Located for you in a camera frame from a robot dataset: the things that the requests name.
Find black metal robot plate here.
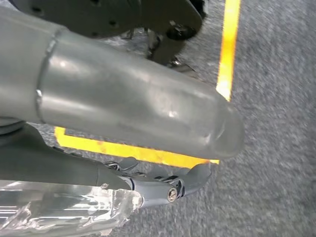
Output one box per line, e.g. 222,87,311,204
10,0,205,66

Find crinkled yellow floor tape square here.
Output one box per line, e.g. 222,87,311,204
54,0,241,169

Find clear crinkled plastic wrap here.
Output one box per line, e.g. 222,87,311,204
0,180,144,237

